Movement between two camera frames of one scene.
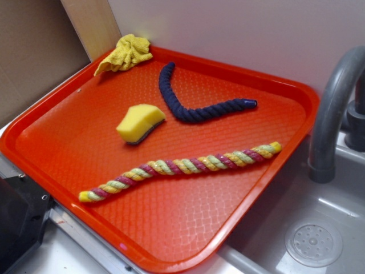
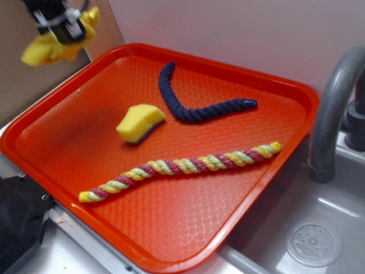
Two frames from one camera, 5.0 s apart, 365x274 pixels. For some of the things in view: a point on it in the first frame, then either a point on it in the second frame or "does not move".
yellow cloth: (130, 50) -> (47, 48)
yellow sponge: (139, 120) does not move
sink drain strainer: (313, 242) does not move
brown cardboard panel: (39, 44) does not move
